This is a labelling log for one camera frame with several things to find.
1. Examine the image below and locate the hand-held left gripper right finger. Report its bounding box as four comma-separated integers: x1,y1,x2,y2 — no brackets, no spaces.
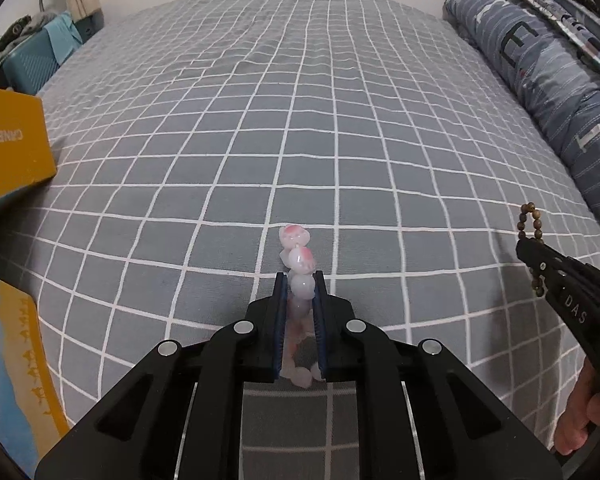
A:
314,270,565,480

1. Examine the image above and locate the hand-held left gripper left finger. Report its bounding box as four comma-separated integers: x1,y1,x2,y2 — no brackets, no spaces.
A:
34,271,288,480

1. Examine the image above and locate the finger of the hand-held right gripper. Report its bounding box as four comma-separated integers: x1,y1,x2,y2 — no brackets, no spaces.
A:
515,238,563,288

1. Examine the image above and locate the brown bead bracelet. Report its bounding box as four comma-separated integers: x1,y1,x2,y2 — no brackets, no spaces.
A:
515,202,552,302

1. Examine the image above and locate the white pink bead bracelet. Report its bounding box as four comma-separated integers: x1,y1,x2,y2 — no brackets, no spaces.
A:
278,223,327,391

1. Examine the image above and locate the white blue yellow cardboard box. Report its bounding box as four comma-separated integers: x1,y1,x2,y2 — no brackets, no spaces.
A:
0,84,74,467

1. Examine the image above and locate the person's right hand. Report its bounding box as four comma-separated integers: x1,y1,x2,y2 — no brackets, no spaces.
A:
552,359,600,457

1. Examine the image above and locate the rolled blue striped quilt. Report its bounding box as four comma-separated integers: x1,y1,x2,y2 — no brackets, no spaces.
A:
442,0,600,232

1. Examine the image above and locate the blue white patterned pillow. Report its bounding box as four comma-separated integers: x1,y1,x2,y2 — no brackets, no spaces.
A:
497,0,600,83

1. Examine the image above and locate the teal cloth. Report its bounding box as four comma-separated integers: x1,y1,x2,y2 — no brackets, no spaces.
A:
44,10,83,67

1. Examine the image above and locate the teal storage bag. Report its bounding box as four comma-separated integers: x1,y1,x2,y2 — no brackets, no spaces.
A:
0,12,106,97

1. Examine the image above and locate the dark desk clutter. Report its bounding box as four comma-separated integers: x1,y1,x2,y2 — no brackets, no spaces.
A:
0,12,48,51

